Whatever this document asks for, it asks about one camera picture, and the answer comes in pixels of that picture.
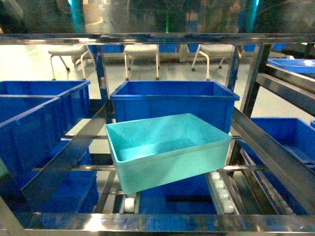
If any light teal plastic bin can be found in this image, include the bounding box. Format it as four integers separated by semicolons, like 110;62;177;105
105;114;231;195

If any blue bin on right shelf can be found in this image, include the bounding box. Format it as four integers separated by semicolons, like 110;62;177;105
252;117;315;170

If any diagonal steel shelf divider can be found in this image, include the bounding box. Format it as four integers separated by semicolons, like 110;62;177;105
232;108;315;215

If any large blue bin centre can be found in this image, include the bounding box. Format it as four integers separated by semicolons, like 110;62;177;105
110;81;240;133

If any grey chair centre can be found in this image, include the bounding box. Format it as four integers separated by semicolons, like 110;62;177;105
123;44;160;81

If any blue bin far left rear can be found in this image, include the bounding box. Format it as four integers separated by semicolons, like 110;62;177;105
0;81;91;135

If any grey chair right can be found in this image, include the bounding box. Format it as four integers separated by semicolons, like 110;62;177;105
191;44;243;81

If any grey office chair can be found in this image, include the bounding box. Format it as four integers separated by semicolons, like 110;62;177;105
48;45;93;81

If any white roller track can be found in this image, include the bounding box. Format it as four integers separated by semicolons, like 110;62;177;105
209;172;235;214

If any blue bin far left front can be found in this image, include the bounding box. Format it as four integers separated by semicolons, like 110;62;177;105
0;96;62;181

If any stainless steel shelf rail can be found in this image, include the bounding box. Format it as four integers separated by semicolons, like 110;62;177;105
17;212;315;234

